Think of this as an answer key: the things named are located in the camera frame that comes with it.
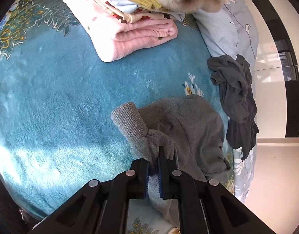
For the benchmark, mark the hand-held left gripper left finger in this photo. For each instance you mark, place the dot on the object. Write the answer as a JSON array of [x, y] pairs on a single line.
[[146, 186]]

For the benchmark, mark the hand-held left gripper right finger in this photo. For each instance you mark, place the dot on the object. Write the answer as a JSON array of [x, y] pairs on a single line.
[[161, 186]]

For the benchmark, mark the grey knitted sweater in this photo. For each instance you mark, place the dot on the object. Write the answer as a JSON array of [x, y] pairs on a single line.
[[188, 126]]

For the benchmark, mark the dark grey garment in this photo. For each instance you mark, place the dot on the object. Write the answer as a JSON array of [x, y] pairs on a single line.
[[237, 97]]

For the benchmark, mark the teal floral blanket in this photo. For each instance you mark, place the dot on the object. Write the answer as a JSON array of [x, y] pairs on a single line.
[[54, 90]]

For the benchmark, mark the pink folded blanket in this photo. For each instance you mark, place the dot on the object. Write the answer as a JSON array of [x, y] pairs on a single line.
[[130, 36]]

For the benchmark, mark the light blue floral quilt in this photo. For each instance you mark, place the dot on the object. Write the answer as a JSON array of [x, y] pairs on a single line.
[[225, 29]]

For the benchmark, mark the printed folded cloth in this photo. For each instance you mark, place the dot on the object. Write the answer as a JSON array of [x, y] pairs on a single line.
[[121, 15]]

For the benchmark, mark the light blue folded cloth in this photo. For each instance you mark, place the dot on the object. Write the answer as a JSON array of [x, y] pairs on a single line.
[[122, 4]]

